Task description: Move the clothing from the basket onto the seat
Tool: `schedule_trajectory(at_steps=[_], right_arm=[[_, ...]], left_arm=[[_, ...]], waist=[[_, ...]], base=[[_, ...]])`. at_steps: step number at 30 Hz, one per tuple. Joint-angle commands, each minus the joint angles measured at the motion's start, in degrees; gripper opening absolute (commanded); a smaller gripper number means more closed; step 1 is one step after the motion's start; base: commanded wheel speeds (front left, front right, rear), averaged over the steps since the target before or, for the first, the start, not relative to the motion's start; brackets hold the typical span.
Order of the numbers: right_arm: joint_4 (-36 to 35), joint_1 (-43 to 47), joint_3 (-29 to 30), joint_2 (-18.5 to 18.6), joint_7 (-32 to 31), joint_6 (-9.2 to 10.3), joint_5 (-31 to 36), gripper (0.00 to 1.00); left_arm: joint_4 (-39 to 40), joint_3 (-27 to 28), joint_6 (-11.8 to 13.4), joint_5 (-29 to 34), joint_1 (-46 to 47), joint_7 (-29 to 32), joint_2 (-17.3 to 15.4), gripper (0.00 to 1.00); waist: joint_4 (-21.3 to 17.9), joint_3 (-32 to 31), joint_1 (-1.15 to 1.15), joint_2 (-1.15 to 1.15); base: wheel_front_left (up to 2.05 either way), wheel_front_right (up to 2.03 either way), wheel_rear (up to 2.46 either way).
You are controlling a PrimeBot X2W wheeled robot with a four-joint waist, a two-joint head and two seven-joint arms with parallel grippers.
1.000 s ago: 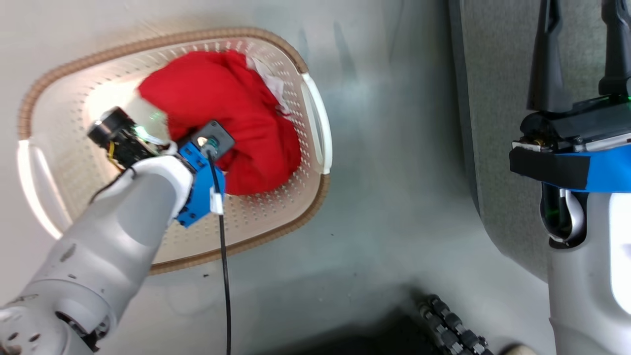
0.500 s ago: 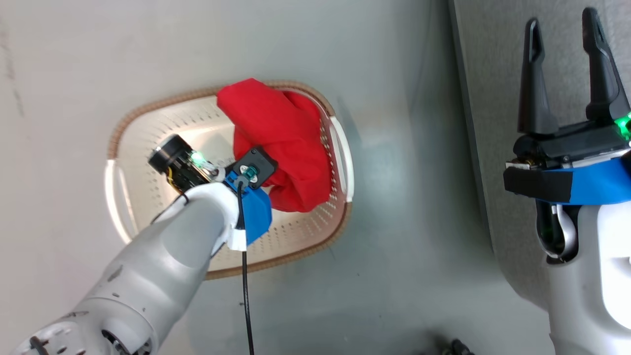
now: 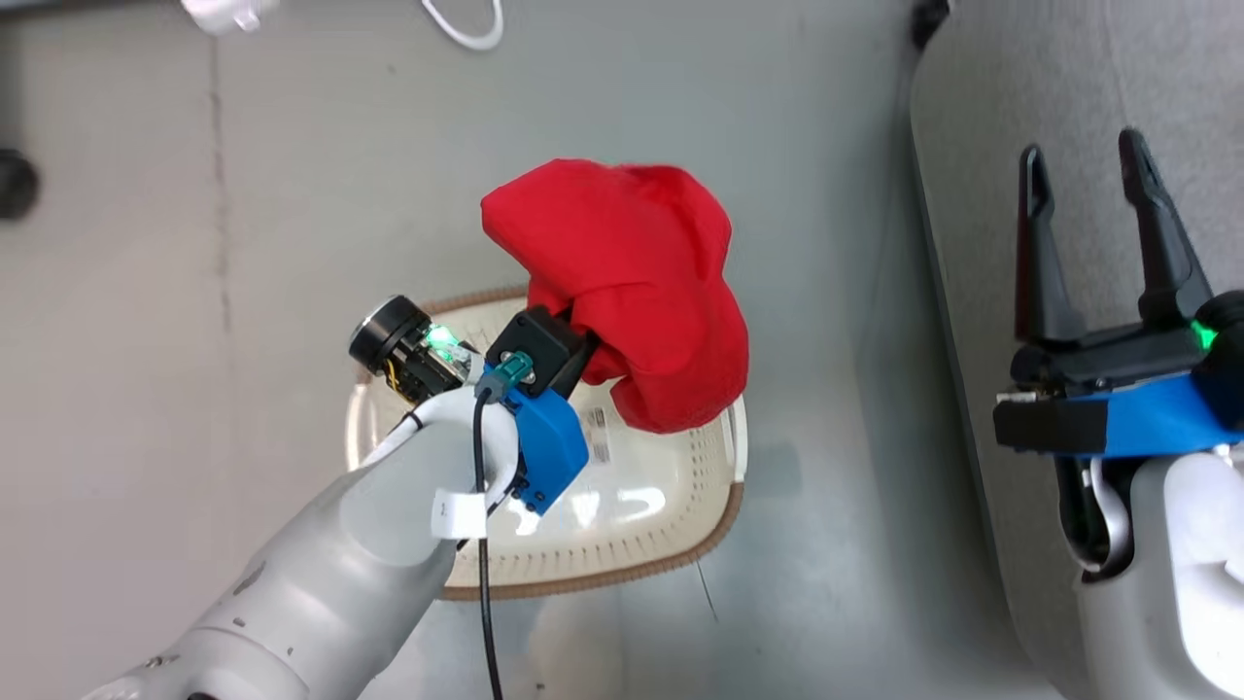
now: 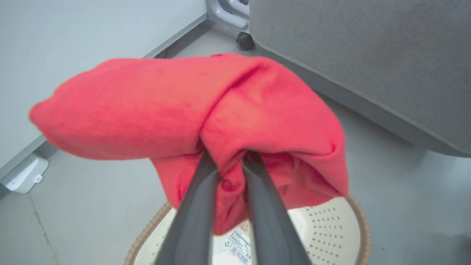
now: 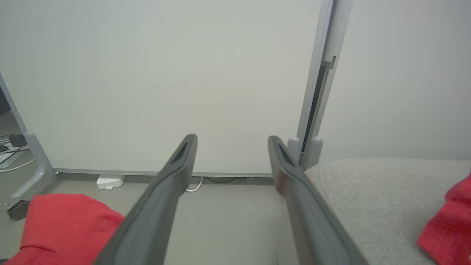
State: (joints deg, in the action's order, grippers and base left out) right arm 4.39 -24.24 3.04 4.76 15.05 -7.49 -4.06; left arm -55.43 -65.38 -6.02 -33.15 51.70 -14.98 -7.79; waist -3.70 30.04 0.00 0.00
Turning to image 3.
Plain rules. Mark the grey fabric sofa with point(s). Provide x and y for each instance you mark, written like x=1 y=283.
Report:
x=1069 y=97

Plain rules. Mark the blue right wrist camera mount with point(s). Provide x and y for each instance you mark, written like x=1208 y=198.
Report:
x=1161 y=418

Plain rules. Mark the white laundry basket brown rim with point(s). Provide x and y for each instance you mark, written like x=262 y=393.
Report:
x=622 y=515

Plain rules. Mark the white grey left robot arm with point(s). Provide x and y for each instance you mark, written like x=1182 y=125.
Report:
x=330 y=574

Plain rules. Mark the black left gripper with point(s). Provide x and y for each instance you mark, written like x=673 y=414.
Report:
x=408 y=348

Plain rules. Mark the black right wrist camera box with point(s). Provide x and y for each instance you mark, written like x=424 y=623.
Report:
x=1050 y=426

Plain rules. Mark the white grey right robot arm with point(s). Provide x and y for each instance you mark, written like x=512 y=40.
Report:
x=1166 y=583

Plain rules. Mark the white power strip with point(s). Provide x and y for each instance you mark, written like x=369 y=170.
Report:
x=228 y=14

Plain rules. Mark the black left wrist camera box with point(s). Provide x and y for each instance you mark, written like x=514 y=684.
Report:
x=535 y=348

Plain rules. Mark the red shirt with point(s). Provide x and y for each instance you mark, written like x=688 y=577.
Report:
x=632 y=282

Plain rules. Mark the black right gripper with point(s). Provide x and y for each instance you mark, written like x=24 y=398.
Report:
x=1118 y=355

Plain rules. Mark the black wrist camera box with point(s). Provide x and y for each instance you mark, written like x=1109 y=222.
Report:
x=1050 y=426
x=535 y=348

